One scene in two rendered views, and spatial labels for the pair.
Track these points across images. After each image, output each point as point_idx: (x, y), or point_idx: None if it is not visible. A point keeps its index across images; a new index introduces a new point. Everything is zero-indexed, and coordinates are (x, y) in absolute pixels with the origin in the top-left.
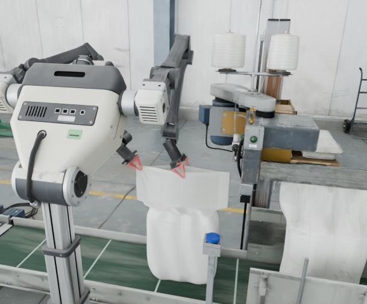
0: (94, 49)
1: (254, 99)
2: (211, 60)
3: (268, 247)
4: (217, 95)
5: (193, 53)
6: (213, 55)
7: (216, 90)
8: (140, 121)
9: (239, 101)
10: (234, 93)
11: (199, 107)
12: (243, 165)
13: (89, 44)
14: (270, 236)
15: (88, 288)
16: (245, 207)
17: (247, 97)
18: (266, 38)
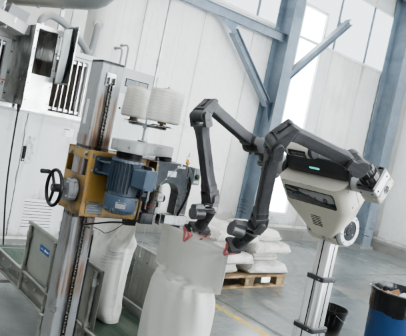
0: (277, 126)
1: (171, 149)
2: (177, 119)
3: (85, 309)
4: (152, 154)
5: (189, 114)
6: (180, 114)
7: (152, 149)
8: (278, 177)
9: (165, 153)
10: (163, 148)
11: (148, 175)
12: (187, 201)
13: (285, 121)
14: (87, 295)
15: (295, 320)
16: (72, 293)
17: (169, 148)
18: (121, 85)
